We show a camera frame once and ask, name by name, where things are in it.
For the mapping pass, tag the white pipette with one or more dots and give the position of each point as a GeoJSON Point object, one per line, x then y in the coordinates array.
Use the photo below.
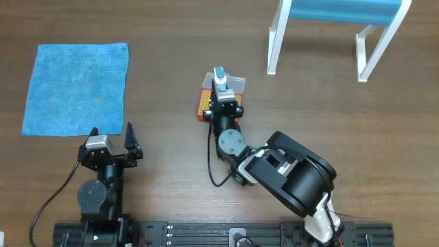
{"type": "Point", "coordinates": [220, 77]}

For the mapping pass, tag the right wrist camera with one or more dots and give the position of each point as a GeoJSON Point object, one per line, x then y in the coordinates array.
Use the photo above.
{"type": "Point", "coordinates": [226, 95]}

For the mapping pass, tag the white and blue stand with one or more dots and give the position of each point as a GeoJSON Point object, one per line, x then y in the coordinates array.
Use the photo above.
{"type": "Point", "coordinates": [343, 10]}

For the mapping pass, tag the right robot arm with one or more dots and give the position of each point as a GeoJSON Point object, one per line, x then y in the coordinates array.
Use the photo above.
{"type": "Point", "coordinates": [295, 178]}

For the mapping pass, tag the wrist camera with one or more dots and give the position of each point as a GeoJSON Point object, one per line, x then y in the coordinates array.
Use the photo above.
{"type": "Point", "coordinates": [226, 95]}
{"type": "Point", "coordinates": [99, 143]}

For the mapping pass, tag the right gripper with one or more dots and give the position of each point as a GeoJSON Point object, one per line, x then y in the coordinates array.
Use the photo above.
{"type": "Point", "coordinates": [224, 109]}

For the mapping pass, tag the mounting rail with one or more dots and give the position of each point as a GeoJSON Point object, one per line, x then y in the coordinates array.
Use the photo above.
{"type": "Point", "coordinates": [205, 235]}

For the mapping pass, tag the blue cloth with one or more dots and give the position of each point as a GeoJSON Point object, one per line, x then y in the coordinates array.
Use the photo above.
{"type": "Point", "coordinates": [75, 89]}

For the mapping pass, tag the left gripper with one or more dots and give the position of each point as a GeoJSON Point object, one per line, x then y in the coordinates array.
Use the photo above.
{"type": "Point", "coordinates": [97, 161]}

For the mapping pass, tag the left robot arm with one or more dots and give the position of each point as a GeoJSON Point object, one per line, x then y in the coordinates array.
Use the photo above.
{"type": "Point", "coordinates": [91, 197]}

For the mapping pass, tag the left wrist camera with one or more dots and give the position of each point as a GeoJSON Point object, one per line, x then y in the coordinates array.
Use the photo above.
{"type": "Point", "coordinates": [99, 143]}

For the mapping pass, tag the red and yellow tip box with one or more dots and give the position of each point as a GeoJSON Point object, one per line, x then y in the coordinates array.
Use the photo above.
{"type": "Point", "coordinates": [205, 101]}

